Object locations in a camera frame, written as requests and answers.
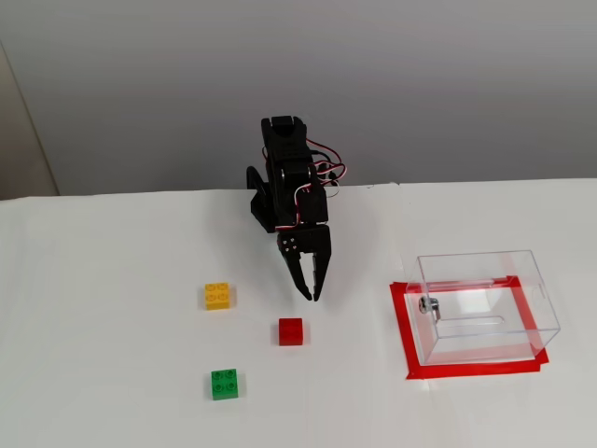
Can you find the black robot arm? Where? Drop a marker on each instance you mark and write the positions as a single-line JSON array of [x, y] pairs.
[[287, 149]]

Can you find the yellow lego brick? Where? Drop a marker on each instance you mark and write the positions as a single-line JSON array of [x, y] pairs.
[[217, 297]]

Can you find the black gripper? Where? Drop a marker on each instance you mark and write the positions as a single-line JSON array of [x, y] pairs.
[[312, 244]]

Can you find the silver cam lock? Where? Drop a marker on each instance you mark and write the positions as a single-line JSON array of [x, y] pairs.
[[429, 306]]

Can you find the red tape frame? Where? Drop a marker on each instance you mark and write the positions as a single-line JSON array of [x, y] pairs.
[[402, 326]]

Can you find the red lego brick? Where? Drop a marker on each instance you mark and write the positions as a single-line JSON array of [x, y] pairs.
[[291, 332]]

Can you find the transparent plastic box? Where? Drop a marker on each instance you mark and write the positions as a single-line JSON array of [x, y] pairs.
[[485, 298]]

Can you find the green lego brick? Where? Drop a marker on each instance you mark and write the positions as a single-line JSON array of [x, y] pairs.
[[225, 384]]

